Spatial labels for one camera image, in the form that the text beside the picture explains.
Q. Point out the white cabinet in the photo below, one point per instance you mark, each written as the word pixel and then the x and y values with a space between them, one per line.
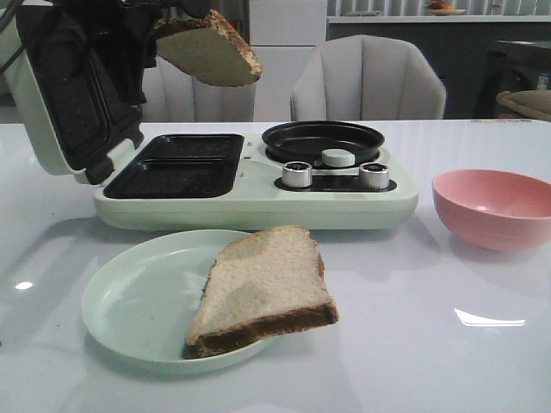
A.
pixel 283 34

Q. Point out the pink bowl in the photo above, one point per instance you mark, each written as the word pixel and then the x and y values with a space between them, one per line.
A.
pixel 494 209

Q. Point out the bread slice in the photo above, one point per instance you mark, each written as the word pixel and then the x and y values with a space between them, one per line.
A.
pixel 269 283
pixel 208 48

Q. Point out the fruit plate on counter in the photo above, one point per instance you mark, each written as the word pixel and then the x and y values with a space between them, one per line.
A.
pixel 440 8

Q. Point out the green breakfast maker base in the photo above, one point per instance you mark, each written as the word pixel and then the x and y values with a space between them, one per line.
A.
pixel 182 181

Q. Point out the left grey chair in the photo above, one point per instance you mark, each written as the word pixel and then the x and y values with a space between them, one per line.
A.
pixel 174 96

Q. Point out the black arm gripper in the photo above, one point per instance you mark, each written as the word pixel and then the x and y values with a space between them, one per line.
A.
pixel 119 33

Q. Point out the right grey chair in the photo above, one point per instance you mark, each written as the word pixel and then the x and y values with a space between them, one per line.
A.
pixel 365 77

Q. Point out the green breakfast maker lid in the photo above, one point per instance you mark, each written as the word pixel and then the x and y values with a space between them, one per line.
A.
pixel 65 97

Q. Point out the light green plate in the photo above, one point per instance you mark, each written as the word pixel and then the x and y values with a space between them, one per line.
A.
pixel 139 306

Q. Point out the left silver control knob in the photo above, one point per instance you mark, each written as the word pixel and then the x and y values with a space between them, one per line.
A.
pixel 297 174

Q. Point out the black round frying pan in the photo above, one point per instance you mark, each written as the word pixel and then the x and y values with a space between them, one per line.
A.
pixel 322 143

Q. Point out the silver control knob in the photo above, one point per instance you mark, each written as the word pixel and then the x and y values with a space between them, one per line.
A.
pixel 297 174
pixel 373 176

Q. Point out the grey chair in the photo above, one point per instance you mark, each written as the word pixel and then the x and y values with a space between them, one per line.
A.
pixel 365 77
pixel 174 96

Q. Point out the right silver control knob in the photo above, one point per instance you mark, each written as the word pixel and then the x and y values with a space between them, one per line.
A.
pixel 373 176

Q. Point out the dark counter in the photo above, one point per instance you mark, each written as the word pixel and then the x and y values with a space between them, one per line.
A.
pixel 459 48

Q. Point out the tan cushion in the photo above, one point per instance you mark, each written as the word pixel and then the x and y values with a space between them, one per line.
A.
pixel 528 104

